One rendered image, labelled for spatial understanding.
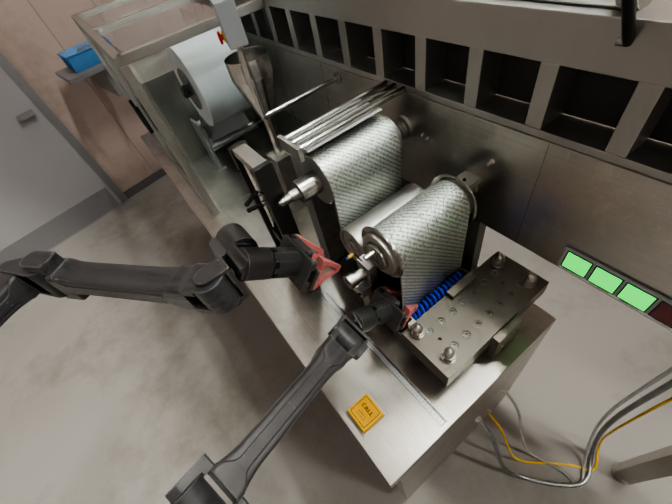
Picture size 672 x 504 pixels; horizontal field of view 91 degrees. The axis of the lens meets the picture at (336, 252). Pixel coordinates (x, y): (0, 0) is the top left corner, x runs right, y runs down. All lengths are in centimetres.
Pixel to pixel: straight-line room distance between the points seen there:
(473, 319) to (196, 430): 170
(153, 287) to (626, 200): 84
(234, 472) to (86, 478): 197
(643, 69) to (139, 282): 84
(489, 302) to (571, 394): 117
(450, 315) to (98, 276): 81
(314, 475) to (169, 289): 149
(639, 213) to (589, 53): 29
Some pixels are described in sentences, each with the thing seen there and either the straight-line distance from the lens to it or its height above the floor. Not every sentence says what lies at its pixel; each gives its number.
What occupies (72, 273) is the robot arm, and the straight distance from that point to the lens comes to 78.
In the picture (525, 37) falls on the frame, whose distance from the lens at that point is 77.
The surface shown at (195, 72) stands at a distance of 147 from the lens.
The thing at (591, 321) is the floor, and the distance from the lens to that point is 233.
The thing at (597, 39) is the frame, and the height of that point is 162.
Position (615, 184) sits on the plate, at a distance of 79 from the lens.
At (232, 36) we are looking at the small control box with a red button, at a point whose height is 164.
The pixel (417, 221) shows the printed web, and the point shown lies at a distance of 79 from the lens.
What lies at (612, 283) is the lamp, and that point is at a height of 119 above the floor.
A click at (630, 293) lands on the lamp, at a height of 119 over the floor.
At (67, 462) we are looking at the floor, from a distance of 267.
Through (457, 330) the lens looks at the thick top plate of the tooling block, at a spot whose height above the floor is 103.
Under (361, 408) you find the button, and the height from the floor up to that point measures 92.
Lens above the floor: 187
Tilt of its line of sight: 49 degrees down
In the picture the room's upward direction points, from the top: 16 degrees counter-clockwise
